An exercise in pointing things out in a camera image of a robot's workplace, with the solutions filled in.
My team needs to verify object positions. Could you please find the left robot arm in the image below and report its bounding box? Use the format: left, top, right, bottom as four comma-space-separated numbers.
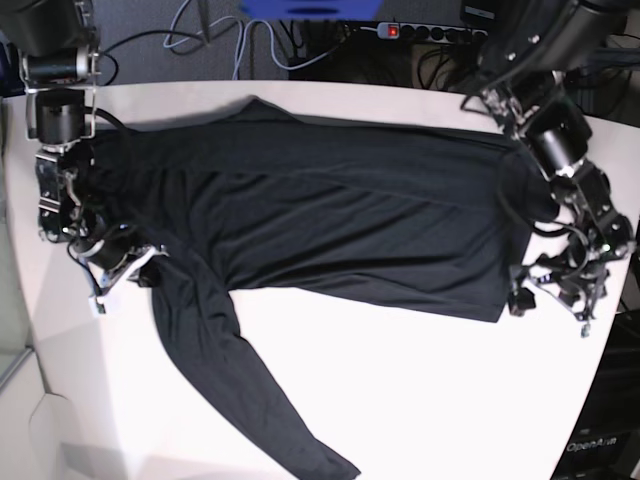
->
473, 1, 638, 337

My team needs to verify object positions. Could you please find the blue box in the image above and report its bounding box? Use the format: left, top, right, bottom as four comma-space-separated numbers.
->
241, 0, 383, 21

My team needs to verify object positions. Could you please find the light grey cable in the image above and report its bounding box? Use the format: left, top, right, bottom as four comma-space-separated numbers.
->
164, 0, 331, 81

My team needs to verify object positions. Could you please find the black long-sleeve shirt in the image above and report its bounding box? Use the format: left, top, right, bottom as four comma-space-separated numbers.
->
88, 102, 559, 479

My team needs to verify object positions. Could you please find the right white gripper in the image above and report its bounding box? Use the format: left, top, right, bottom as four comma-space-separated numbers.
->
85, 242, 168, 316

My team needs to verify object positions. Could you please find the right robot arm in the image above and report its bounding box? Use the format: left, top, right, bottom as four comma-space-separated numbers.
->
1, 1, 164, 316

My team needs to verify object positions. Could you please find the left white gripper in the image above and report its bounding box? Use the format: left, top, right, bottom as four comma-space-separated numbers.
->
507, 254, 609, 338

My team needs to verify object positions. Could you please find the white power strip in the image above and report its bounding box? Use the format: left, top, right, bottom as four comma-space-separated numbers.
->
373, 22, 488, 45

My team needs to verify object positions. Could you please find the black OpenArm case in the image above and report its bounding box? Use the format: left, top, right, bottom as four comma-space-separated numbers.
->
552, 310, 639, 479

